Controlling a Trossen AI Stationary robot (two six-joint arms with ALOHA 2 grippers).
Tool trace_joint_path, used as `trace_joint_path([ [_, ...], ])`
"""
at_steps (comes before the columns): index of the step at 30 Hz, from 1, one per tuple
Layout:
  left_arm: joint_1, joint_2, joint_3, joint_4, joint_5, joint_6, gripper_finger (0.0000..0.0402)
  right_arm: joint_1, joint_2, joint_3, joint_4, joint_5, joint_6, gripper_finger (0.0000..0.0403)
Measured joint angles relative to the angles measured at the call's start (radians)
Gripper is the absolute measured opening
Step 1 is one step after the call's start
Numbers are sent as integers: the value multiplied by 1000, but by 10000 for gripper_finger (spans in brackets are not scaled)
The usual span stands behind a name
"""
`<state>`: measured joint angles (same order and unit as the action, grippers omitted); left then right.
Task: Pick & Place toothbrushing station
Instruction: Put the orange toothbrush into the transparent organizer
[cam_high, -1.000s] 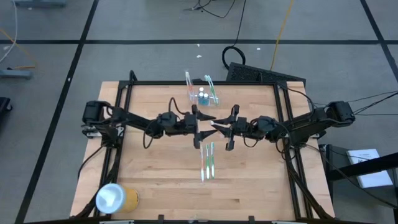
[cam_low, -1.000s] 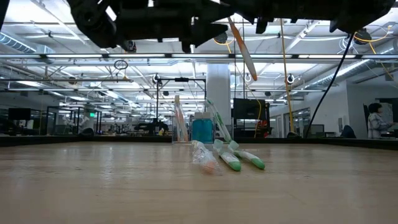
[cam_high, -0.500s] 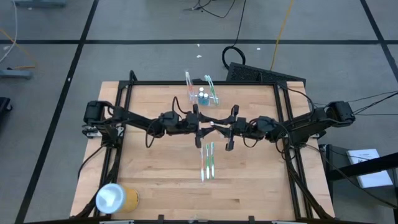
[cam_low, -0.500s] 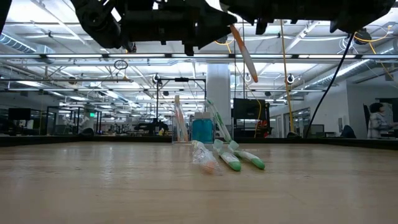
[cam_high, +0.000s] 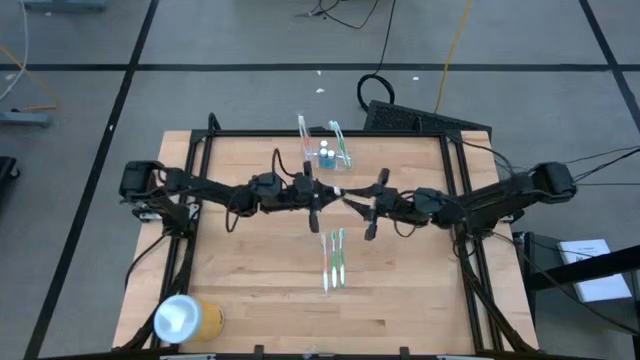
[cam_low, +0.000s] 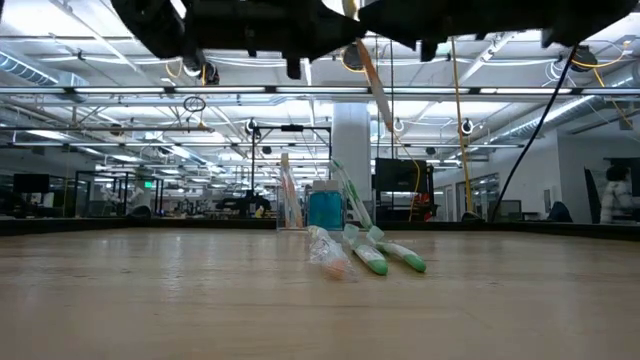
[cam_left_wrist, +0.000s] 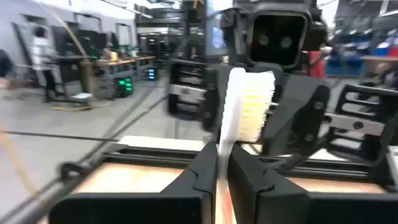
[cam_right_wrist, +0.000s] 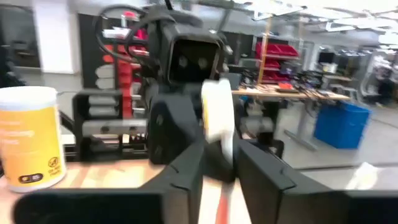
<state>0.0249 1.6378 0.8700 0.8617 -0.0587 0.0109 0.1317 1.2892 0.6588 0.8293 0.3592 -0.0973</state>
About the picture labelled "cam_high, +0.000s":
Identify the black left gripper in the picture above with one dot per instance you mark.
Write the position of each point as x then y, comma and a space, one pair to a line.
313, 220

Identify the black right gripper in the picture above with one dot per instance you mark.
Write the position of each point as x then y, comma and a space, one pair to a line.
371, 232

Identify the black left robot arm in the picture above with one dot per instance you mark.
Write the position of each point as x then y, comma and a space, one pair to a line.
215, 187

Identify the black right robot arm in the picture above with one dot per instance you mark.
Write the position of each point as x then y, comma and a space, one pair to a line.
490, 200

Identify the clear acrylic organizer box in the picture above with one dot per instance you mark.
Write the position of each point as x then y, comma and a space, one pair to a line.
315, 162

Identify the black computer case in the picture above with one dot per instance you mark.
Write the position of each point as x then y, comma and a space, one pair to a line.
400, 117

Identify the yellow cup white lid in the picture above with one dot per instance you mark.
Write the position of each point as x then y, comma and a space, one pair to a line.
175, 320

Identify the white paper booklet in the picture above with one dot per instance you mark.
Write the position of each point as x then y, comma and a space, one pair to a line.
580, 250

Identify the black stand beam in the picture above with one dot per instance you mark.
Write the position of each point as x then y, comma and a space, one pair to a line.
590, 267

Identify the grey desk foot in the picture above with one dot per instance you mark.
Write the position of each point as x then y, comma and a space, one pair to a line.
25, 120
60, 5

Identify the black floor object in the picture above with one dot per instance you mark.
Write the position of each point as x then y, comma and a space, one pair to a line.
7, 172

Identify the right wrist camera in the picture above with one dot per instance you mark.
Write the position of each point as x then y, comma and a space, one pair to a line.
387, 198

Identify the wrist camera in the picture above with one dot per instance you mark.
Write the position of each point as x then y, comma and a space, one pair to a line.
387, 198
302, 186

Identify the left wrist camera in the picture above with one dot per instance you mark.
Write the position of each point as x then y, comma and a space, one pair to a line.
302, 186

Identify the black aluminium table frame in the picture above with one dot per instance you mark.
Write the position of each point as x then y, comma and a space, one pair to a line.
400, 133

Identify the black frame corner hook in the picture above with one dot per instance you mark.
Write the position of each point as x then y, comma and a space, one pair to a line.
213, 120

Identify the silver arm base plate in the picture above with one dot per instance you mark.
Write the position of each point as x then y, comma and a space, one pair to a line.
147, 215

